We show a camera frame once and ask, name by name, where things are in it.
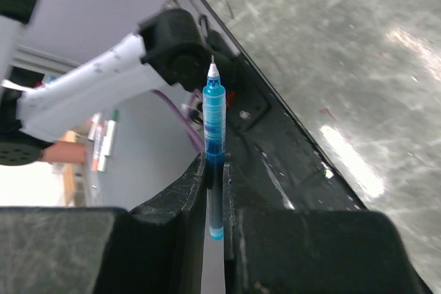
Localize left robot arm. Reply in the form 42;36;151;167
1;8;210;166

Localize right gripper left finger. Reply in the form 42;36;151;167
1;154;206;293

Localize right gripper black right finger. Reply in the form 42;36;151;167
223;158;429;293

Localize whiteboard markers on desk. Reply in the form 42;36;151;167
88;109;119;172

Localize blue pen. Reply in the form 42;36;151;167
203;58;226;240

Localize black base bar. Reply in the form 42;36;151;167
171;0;365;211

